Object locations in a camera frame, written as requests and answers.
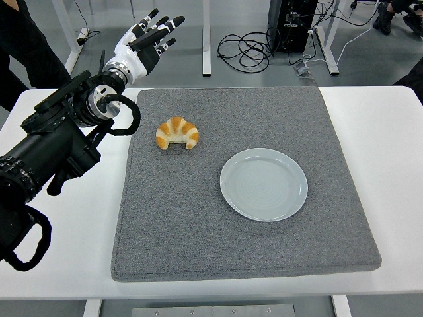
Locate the black computer tower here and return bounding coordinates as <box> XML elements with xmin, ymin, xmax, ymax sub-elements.
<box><xmin>267</xmin><ymin>0</ymin><xmax>319</xmax><ymax>54</ymax></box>

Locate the white desk leg slanted foot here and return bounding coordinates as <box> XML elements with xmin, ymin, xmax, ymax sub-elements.
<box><xmin>51</xmin><ymin>0</ymin><xmax>91</xmax><ymax>77</ymax></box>
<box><xmin>316</xmin><ymin>0</ymin><xmax>341</xmax><ymax>76</ymax></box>

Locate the grey fabric mat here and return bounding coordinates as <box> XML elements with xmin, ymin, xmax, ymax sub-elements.
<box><xmin>110</xmin><ymin>86</ymin><xmax>383</xmax><ymax>283</ymax></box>

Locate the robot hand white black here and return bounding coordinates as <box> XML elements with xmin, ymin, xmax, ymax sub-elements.
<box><xmin>112</xmin><ymin>8</ymin><xmax>186</xmax><ymax>81</ymax></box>

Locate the grey metal plate with screws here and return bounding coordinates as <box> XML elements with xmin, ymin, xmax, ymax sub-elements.
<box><xmin>131</xmin><ymin>304</ymin><xmax>297</xmax><ymax>317</ymax></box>

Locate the white desk leg straight foot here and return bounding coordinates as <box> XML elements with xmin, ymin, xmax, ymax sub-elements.
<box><xmin>201</xmin><ymin>0</ymin><xmax>212</xmax><ymax>78</ymax></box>

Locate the person's foot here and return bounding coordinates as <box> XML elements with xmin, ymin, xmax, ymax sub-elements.
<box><xmin>402</xmin><ymin>12</ymin><xmax>423</xmax><ymax>38</ymax></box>
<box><xmin>373</xmin><ymin>1</ymin><xmax>396</xmax><ymax>36</ymax></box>

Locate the person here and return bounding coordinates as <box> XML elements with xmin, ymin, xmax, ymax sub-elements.
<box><xmin>0</xmin><ymin>0</ymin><xmax>72</xmax><ymax>112</ymax></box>
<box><xmin>393</xmin><ymin>62</ymin><xmax>423</xmax><ymax>87</ymax></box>

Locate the white table leg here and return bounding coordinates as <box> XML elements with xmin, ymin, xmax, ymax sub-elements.
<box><xmin>82</xmin><ymin>299</ymin><xmax>102</xmax><ymax>317</ymax></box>
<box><xmin>331</xmin><ymin>295</ymin><xmax>353</xmax><ymax>317</ymax></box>

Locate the croissant bread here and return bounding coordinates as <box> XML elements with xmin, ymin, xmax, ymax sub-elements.
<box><xmin>155</xmin><ymin>116</ymin><xmax>200</xmax><ymax>151</ymax></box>

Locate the pale grey round plate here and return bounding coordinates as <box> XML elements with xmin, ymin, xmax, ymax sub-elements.
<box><xmin>219</xmin><ymin>147</ymin><xmax>309</xmax><ymax>223</ymax></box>

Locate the white floor cable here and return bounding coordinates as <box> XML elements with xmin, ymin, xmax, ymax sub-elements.
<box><xmin>301</xmin><ymin>0</ymin><xmax>381</xmax><ymax>64</ymax></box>

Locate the black coiled floor cable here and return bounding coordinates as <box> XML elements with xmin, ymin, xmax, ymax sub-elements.
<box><xmin>217</xmin><ymin>31</ymin><xmax>276</xmax><ymax>73</ymax></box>

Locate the grey floor socket box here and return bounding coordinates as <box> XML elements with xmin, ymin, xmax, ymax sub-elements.
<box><xmin>293</xmin><ymin>64</ymin><xmax>315</xmax><ymax>79</ymax></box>

